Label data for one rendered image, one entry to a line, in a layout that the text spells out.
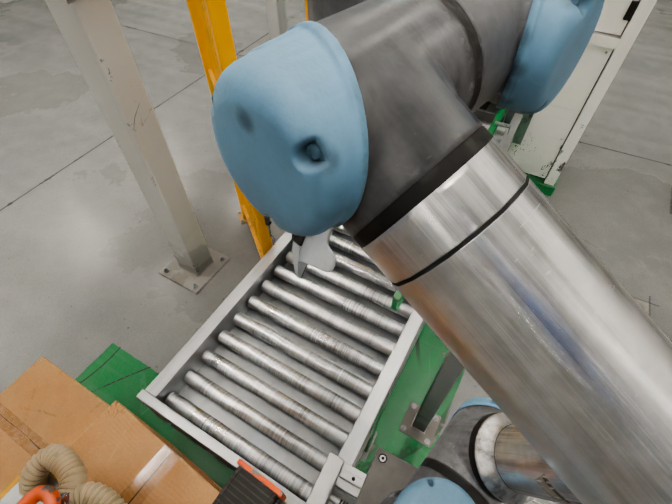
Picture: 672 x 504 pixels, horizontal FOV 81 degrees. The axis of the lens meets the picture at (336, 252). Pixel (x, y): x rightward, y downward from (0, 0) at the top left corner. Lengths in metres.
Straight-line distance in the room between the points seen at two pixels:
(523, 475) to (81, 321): 2.31
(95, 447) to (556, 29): 1.06
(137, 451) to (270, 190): 0.92
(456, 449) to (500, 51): 0.55
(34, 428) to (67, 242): 1.56
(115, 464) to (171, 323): 1.35
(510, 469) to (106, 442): 0.83
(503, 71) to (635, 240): 2.93
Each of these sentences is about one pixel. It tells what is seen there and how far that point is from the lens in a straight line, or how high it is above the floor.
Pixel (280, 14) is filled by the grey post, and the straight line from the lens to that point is 3.87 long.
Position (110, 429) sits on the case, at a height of 0.94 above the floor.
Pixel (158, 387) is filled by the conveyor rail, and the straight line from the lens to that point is 1.49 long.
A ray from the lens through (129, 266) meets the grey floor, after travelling 2.67.
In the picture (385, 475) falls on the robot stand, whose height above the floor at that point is 1.04.
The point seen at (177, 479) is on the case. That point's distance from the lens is 1.00.
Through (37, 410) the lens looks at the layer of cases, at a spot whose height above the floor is 0.54.
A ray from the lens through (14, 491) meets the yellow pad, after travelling 0.99.
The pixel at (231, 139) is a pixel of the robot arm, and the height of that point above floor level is 1.78.
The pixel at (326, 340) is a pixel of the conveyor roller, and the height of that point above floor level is 0.55.
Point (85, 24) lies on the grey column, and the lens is 1.65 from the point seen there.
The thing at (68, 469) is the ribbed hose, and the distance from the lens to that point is 0.87.
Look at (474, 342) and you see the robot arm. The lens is 0.17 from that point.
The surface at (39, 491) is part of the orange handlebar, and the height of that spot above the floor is 1.19.
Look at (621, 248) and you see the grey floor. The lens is 3.03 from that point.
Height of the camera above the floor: 1.88
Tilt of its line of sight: 50 degrees down
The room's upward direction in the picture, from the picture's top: straight up
